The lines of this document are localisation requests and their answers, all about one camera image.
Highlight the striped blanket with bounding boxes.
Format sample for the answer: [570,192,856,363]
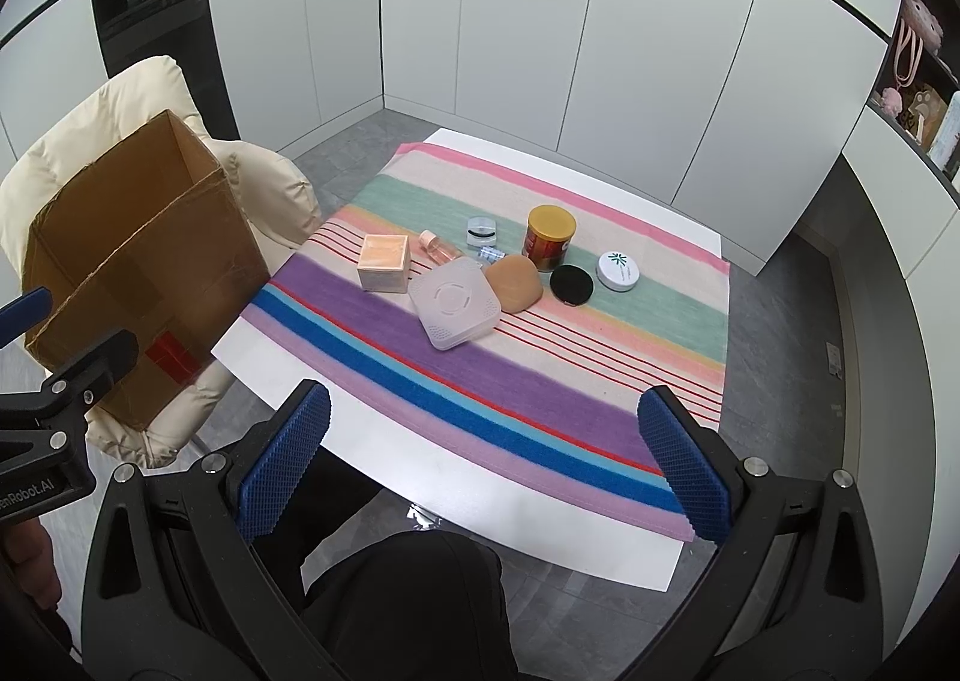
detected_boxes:
[247,142,732,543]

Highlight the pink plush bag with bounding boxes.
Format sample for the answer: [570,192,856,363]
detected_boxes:
[892,0,946,89]

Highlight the cream padded chair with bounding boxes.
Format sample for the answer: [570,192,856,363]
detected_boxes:
[0,55,323,468]

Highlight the black round compact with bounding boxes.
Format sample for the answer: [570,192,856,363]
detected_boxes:
[550,264,595,307]

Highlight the brown cardboard box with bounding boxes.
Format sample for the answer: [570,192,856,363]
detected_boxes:
[21,109,271,431]

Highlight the brown paw print bag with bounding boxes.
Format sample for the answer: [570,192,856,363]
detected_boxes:
[900,85,946,143]

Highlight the white round tin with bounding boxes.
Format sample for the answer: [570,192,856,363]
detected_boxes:
[596,250,642,293]

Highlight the small pink bottle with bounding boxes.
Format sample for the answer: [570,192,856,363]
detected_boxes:
[418,229,466,266]

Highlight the white square device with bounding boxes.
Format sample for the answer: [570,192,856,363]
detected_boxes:
[407,256,502,352]

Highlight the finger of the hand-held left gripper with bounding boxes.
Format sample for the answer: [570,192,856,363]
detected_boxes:
[0,287,52,352]
[34,327,142,421]

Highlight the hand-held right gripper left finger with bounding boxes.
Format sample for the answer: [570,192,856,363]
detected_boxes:
[81,379,332,681]

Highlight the pink square box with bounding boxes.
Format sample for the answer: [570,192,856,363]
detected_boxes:
[357,233,412,293]

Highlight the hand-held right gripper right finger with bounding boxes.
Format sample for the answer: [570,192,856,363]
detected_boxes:
[636,385,887,681]

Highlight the tan makeup sponge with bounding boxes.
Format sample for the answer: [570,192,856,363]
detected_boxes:
[482,255,542,313]

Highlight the white book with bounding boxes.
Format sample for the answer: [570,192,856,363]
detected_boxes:
[930,92,960,173]

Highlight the person's left hand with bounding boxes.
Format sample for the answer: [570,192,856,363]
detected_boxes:
[0,520,65,607]

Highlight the person's black trousers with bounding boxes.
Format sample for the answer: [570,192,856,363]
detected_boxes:
[247,452,518,681]

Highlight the red can with yellow lid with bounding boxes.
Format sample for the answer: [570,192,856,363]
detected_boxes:
[522,205,578,275]

